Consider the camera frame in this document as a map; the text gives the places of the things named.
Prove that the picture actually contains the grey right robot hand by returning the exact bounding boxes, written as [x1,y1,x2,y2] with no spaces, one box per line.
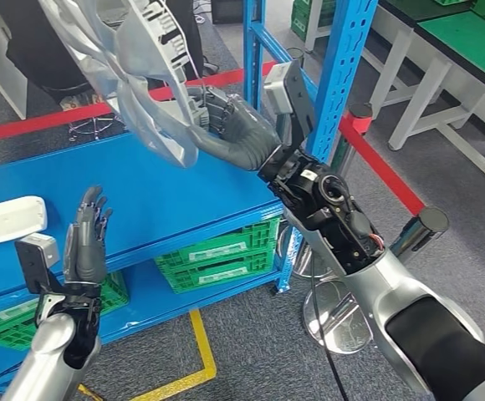
[186,85,284,173]

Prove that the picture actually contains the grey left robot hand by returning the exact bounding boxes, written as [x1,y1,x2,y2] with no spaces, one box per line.
[61,185,114,286]

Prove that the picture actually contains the silver plastic wheel hubcap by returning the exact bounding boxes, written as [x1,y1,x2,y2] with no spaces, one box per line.
[37,0,211,170]

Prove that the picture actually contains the blue metal shelf rack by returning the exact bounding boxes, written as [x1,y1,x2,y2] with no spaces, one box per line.
[0,0,379,395]

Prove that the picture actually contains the white curved plastic part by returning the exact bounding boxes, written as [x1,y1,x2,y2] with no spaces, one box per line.
[0,195,48,248]

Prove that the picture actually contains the white workbench green top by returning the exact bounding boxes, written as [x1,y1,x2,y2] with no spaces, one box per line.
[304,0,485,197]

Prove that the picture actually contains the green plastic crate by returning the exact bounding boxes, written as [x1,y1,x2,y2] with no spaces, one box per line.
[0,271,129,352]
[169,251,279,294]
[154,216,281,272]

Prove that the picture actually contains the person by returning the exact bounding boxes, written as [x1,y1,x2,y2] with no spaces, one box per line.
[165,0,221,79]
[0,0,101,106]

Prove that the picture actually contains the chrome base stool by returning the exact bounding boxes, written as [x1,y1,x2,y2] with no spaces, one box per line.
[45,83,126,142]

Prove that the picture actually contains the black box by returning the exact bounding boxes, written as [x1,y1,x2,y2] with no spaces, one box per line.
[211,0,246,26]

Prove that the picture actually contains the long red barrier belt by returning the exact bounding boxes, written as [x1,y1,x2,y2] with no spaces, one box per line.
[0,60,278,146]

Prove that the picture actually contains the stacked green crates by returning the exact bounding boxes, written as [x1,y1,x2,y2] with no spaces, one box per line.
[291,0,336,43]

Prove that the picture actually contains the short red barrier belt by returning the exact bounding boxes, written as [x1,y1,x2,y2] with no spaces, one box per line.
[338,113,426,217]

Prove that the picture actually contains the yellow floor tape outline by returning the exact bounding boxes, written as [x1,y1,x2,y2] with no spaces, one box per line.
[77,309,218,401]

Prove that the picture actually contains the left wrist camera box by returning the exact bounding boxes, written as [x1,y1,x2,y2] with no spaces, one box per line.
[14,232,61,296]

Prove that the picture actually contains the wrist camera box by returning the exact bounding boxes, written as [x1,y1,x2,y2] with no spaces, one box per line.
[14,232,61,296]
[264,58,316,161]

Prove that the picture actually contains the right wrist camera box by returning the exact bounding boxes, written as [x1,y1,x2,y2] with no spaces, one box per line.
[264,58,316,161]

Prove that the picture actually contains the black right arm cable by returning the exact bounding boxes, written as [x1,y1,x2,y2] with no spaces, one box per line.
[310,254,350,401]

